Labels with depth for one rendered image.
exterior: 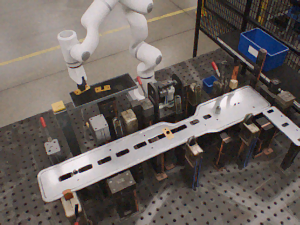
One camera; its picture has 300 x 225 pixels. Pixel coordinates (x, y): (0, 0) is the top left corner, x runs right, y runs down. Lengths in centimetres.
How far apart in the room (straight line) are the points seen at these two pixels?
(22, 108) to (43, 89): 35
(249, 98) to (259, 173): 46
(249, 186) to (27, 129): 154
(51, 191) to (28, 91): 230
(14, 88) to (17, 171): 189
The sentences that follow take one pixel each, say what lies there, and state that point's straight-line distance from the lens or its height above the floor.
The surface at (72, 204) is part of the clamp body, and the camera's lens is 136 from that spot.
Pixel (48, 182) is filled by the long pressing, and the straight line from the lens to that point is 152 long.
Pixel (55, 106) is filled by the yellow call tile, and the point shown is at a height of 116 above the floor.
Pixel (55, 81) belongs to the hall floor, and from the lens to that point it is 366.
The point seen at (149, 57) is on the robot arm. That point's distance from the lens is 179.
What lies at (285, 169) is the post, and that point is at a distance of 193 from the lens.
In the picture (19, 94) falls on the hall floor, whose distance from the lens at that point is 366.
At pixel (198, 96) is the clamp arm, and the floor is 103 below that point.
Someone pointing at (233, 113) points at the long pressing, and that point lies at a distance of 173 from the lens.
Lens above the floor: 224
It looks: 47 degrees down
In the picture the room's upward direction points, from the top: 1 degrees counter-clockwise
